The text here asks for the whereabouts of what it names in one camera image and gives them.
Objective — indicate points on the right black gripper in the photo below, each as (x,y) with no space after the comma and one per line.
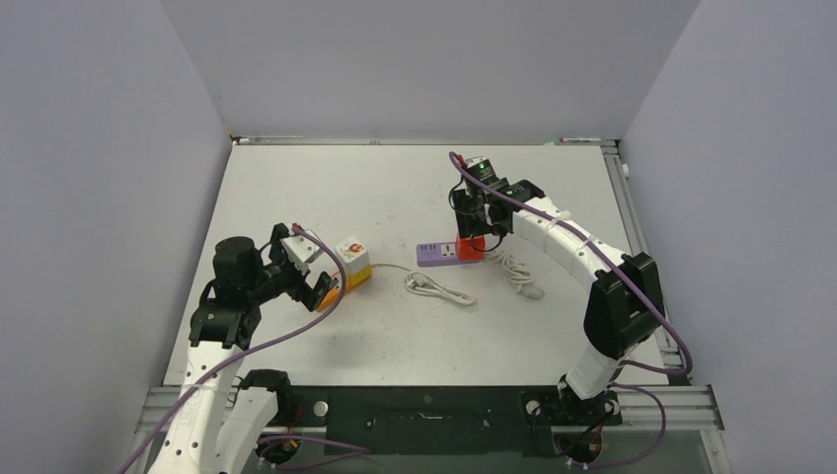
(464,199)

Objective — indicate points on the aluminium frame rail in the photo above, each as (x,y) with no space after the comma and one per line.
(687,408)

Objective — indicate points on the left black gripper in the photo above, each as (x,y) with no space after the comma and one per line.
(301,291)

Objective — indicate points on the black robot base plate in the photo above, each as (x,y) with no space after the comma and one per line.
(445,420)

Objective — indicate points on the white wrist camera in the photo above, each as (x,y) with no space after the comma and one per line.
(298,251)
(480,167)

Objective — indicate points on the white cube plug adapter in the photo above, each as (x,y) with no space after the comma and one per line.
(354,256)

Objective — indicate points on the red cube plug adapter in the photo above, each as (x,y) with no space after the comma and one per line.
(470,249)

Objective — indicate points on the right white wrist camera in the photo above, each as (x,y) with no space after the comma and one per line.
(480,167)

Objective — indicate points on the orange power strip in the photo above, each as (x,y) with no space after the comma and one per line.
(330,299)

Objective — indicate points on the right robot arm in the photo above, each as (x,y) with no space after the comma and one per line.
(624,306)

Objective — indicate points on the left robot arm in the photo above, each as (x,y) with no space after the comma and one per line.
(202,435)

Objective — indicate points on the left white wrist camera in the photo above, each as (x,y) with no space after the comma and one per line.
(298,251)

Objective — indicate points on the purple power strip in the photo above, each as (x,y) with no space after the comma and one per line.
(437,254)

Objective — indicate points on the yellow cube plug adapter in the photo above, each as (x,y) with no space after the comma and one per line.
(358,278)

